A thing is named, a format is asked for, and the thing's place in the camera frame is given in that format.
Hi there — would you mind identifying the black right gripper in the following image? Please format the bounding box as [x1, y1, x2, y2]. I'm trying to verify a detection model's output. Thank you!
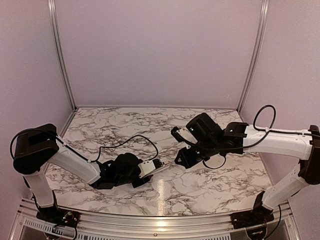
[174, 138, 220, 169]

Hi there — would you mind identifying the white remote control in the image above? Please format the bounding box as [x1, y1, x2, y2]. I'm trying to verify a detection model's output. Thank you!
[149, 163, 171, 176]

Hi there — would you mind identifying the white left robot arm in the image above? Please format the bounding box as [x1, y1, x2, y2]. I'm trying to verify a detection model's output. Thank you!
[10, 123, 152, 223]

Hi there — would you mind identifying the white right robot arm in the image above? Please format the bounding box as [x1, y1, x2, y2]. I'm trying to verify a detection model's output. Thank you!
[171, 113, 320, 224]

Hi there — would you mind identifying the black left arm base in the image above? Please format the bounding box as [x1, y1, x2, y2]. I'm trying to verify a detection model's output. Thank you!
[36, 206, 80, 228]

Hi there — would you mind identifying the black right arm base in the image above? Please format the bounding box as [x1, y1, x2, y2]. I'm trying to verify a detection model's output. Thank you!
[230, 191, 275, 229]

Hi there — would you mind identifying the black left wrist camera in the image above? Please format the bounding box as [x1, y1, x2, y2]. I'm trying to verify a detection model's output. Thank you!
[138, 158, 163, 178]

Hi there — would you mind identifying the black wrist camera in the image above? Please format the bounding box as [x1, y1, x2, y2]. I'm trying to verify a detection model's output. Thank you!
[170, 126, 198, 146]
[138, 158, 163, 178]

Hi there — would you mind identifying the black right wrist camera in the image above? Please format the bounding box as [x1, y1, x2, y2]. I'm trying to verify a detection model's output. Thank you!
[170, 126, 198, 146]

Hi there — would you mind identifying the black left camera cable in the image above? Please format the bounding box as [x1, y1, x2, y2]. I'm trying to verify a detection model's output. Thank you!
[84, 134, 159, 165]

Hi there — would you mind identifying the black camera cable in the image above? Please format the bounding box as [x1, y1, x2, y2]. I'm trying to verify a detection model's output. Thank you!
[84, 134, 159, 165]
[186, 104, 277, 170]

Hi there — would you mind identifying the aluminium front frame rail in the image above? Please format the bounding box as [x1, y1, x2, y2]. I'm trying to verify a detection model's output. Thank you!
[14, 197, 295, 240]

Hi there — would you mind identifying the black right camera cable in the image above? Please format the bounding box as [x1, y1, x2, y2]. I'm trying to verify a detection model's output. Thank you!
[186, 104, 277, 170]

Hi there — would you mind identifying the aluminium right corner post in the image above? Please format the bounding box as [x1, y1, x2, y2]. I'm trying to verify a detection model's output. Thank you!
[236, 0, 270, 114]

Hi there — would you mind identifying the aluminium corner post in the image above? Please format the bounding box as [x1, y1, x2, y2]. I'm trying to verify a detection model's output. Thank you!
[47, 0, 78, 112]
[236, 0, 270, 114]

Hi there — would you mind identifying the aluminium left corner post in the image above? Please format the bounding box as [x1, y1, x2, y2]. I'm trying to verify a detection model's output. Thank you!
[47, 0, 78, 112]

